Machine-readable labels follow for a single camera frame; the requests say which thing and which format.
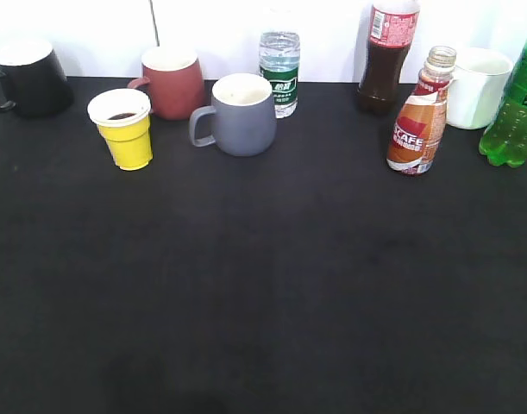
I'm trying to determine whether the green sprite bottle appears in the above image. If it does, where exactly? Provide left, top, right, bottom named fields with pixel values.
left=479, top=40, right=527, bottom=168

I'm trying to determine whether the Nescafe coffee bottle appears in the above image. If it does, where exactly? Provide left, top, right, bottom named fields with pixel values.
left=386, top=46, right=456, bottom=175

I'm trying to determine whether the yellow paper cup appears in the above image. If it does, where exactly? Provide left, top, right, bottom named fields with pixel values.
left=87, top=88, right=153, bottom=171

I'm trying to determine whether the red ceramic mug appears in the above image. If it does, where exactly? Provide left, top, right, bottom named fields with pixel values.
left=128, top=46, right=206, bottom=121

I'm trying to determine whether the white ceramic mug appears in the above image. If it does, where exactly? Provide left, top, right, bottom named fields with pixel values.
left=447, top=47, right=514, bottom=130

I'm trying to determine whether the grey ceramic mug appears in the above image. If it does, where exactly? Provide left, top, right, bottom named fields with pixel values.
left=189, top=73, right=277, bottom=157

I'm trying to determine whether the black ceramic mug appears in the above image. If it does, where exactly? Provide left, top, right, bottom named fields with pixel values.
left=0, top=38, right=73, bottom=118

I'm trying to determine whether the clear water bottle green label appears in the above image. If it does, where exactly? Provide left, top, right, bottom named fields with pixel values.
left=259, top=31, right=300, bottom=119

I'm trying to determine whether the cola bottle red label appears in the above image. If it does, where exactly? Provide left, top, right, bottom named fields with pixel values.
left=357, top=1, right=420, bottom=115

